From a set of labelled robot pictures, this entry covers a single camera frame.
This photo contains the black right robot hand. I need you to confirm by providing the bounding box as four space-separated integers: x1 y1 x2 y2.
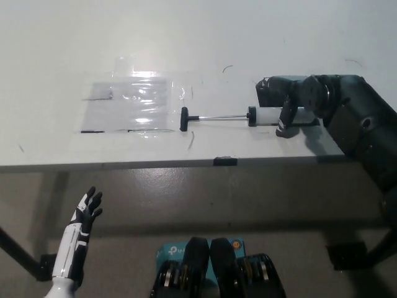
256 74 311 139

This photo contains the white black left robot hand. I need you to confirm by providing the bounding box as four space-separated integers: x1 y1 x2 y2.
51 186 104 279

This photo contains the small white air pump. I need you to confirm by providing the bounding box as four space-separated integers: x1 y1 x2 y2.
179 106 317 133

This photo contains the black table leg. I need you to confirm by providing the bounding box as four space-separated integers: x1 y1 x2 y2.
0 225 43 273
365 228 397 270

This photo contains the small black tape strip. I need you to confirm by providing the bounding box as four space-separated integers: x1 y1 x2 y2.
213 156 238 166

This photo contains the teal cardboard box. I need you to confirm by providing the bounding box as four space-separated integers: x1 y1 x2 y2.
154 238 246 283

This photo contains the clear plastic sheet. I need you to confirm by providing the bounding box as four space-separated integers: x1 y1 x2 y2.
73 57 194 137

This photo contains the black table foot bracket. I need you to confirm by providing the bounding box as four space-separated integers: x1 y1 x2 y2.
325 241 369 271
38 253 60 282

